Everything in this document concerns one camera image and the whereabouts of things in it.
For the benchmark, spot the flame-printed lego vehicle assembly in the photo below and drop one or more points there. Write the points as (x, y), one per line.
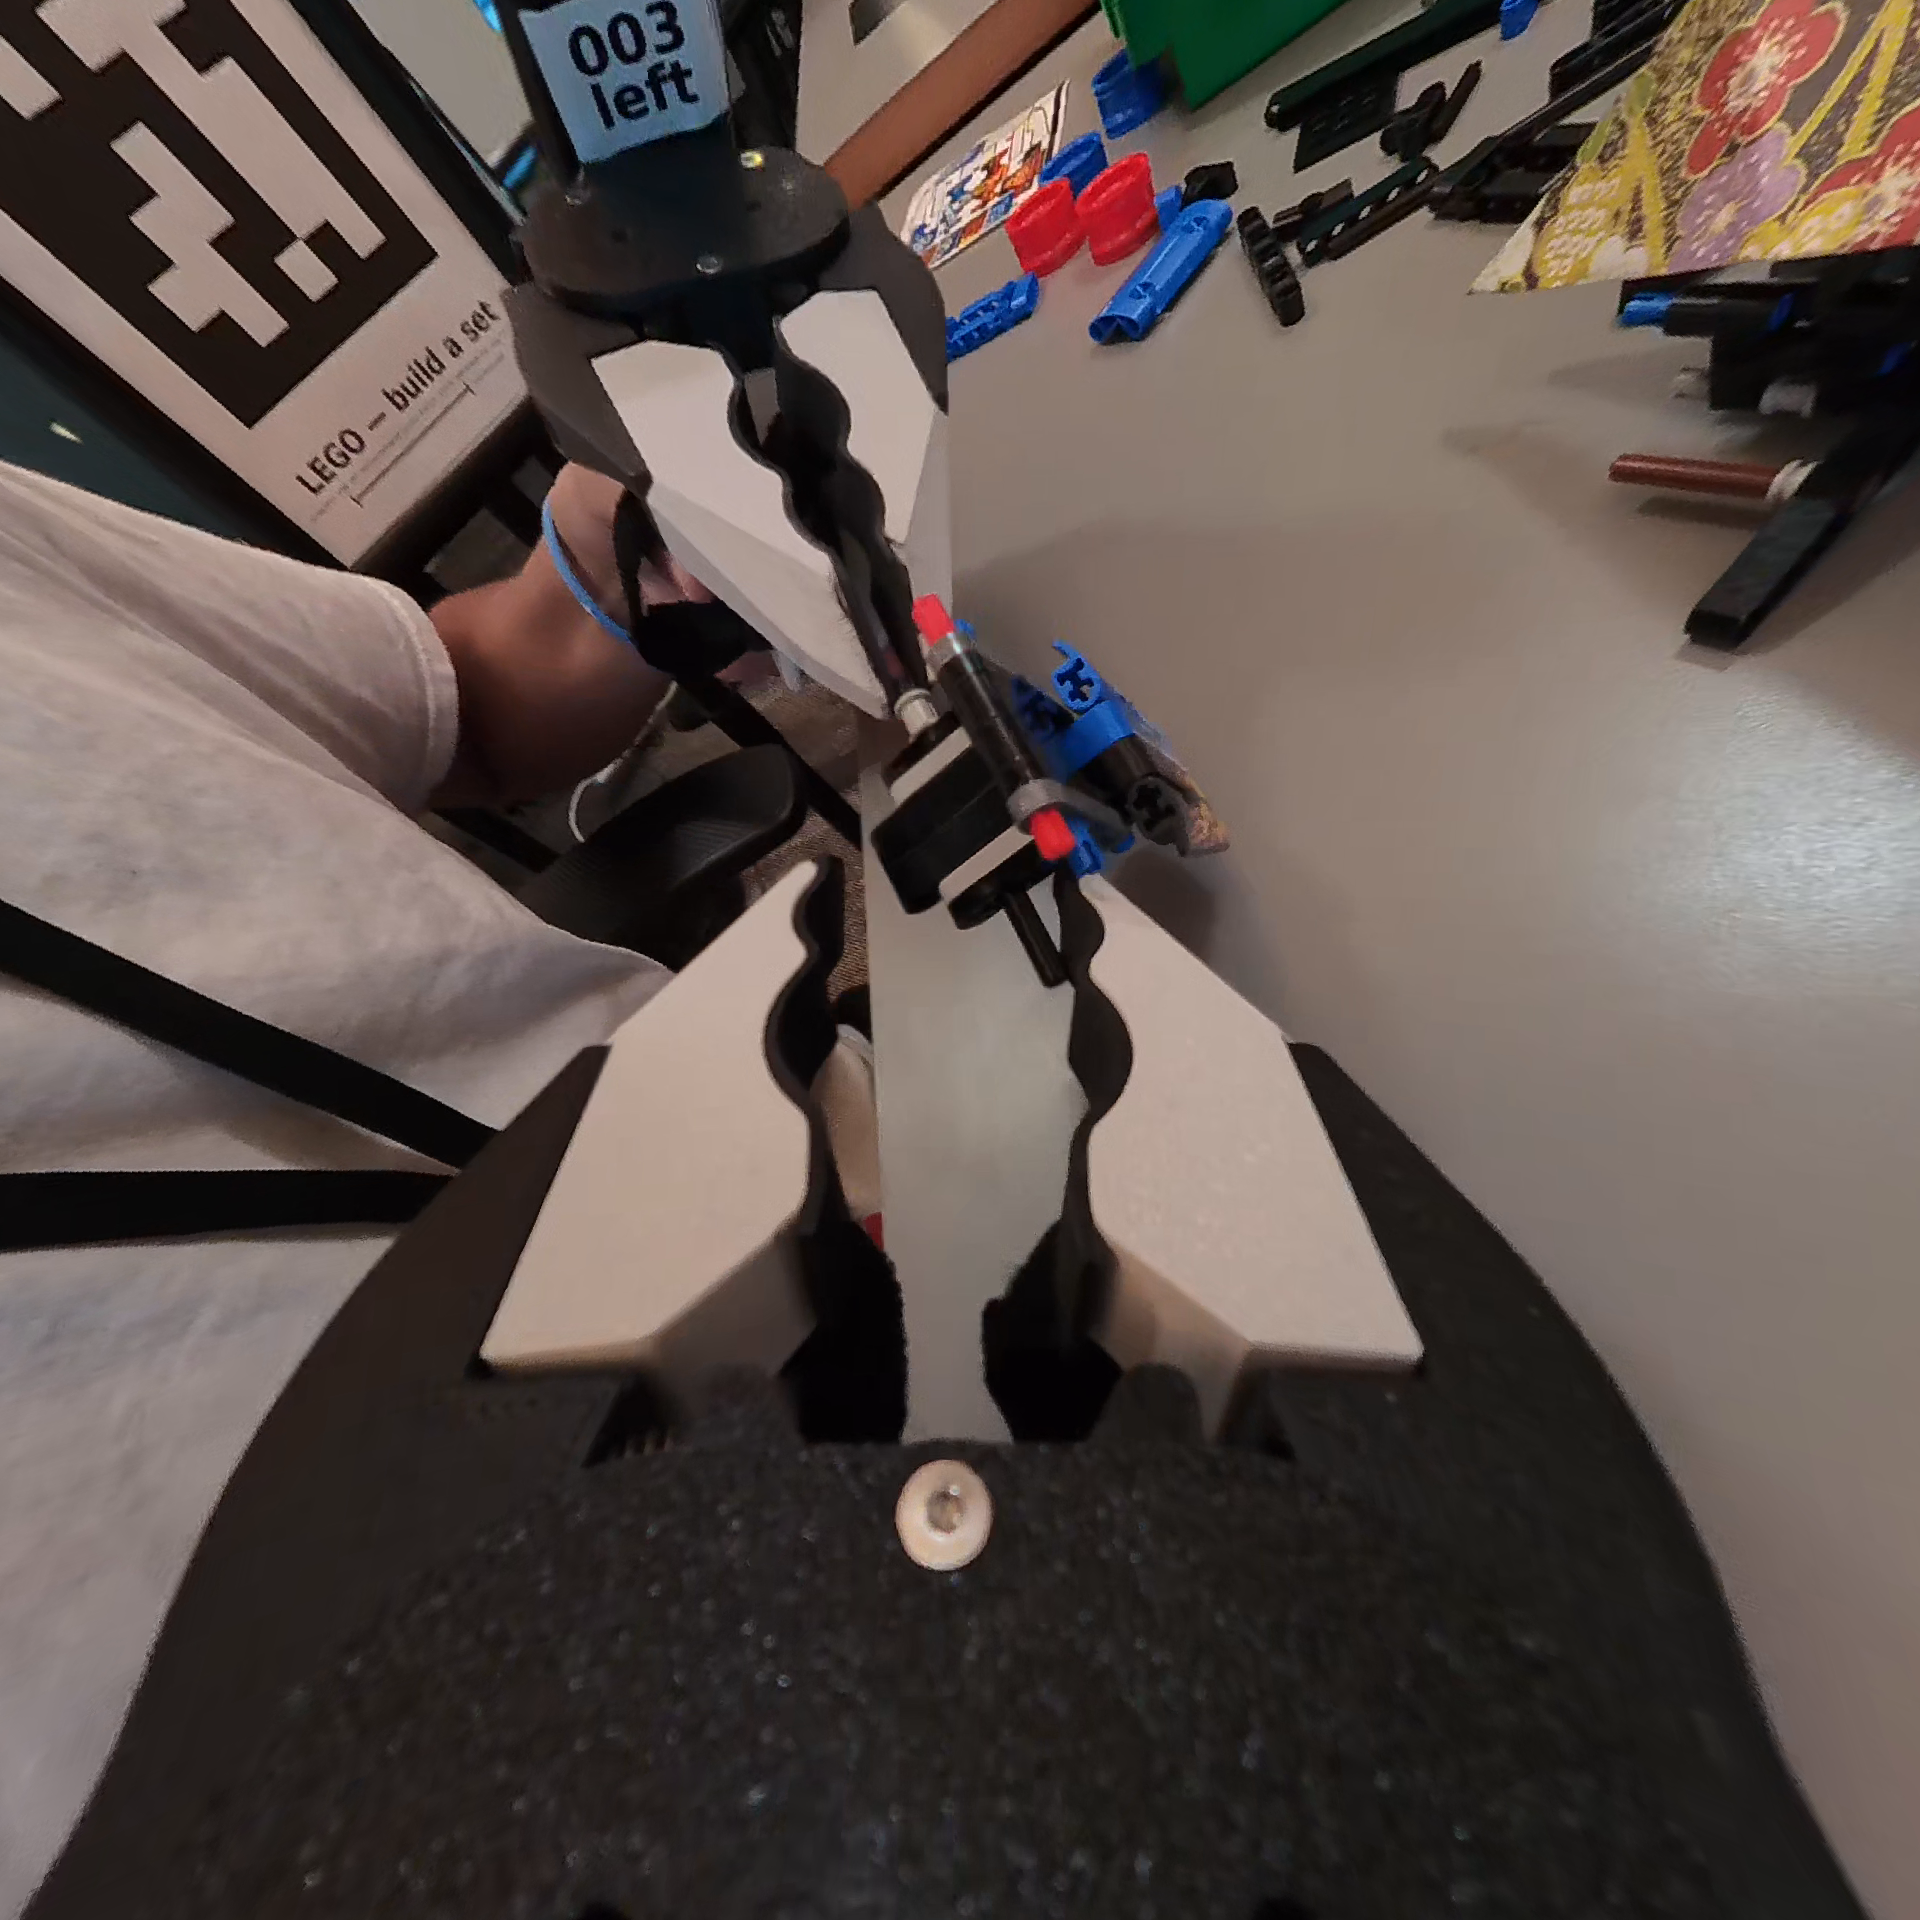
(961, 810)

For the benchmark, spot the person's left hand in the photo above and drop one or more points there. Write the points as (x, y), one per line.
(587, 534)

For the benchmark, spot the black lego truck chassis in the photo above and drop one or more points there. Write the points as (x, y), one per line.
(1785, 557)

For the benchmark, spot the marker sign board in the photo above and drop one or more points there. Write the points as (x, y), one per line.
(182, 196)

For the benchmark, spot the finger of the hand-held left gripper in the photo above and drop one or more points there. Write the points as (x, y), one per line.
(704, 466)
(900, 421)

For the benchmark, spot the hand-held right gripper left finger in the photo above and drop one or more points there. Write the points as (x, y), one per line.
(662, 1202)

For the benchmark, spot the red lego wheel hub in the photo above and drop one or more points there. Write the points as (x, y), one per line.
(1119, 212)
(1043, 226)

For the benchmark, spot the pile of black blue lego beams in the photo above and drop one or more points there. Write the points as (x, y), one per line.
(1272, 271)

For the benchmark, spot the green storage bin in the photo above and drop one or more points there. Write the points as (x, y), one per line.
(1231, 45)

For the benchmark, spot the floral patterned paper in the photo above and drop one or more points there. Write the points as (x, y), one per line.
(1723, 135)

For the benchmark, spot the lego sticker sheet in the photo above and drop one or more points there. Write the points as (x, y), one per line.
(983, 181)

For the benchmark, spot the person's white shirt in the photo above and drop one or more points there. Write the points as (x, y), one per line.
(225, 751)

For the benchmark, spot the blue wristband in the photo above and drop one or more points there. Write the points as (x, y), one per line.
(563, 586)

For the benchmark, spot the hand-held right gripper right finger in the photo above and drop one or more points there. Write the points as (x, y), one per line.
(1243, 1202)

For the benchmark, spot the person's left forearm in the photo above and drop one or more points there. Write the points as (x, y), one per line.
(494, 676)

